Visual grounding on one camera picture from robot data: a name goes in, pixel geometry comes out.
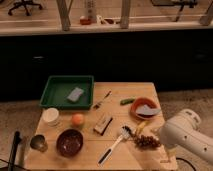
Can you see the dark grape bunch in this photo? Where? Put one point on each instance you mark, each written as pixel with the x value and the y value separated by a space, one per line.
pixel 146 142

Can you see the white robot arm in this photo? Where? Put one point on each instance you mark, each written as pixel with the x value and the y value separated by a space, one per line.
pixel 182 130

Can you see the black stand left edge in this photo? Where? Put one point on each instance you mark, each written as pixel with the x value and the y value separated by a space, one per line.
pixel 15 143

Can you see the red object on shelf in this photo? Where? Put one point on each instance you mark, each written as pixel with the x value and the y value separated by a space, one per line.
pixel 84 21

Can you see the grey sponge in tray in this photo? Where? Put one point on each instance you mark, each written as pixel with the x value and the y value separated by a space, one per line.
pixel 75 94

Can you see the black office chair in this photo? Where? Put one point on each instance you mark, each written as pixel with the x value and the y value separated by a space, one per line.
pixel 25 4

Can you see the dark brown bowl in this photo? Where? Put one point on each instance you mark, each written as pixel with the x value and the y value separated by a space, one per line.
pixel 69 143

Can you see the small green pepper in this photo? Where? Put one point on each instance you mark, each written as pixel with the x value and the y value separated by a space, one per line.
pixel 127 101

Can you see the green plastic tray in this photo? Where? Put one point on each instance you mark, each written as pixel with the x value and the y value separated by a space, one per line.
pixel 59 87

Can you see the white dish brush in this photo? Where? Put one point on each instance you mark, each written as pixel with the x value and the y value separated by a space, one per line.
pixel 124 134

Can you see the orange bowl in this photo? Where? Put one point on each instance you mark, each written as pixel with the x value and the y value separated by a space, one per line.
pixel 140 102

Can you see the orange fruit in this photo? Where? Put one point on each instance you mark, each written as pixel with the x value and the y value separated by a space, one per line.
pixel 77 119

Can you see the yellow banana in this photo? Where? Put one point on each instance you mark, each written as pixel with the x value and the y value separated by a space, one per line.
pixel 140 127

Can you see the wooden block eraser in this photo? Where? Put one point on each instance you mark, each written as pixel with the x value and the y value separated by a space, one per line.
pixel 102 124

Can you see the small brush with dark bristles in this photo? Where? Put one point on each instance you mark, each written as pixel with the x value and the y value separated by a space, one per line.
pixel 98 104

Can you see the metal cup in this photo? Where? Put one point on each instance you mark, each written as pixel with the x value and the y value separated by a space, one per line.
pixel 39 143

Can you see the grey cloth in bowl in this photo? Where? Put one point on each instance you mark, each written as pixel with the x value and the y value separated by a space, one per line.
pixel 147 111

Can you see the white lidded container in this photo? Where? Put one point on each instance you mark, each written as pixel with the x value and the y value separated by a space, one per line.
pixel 51 116

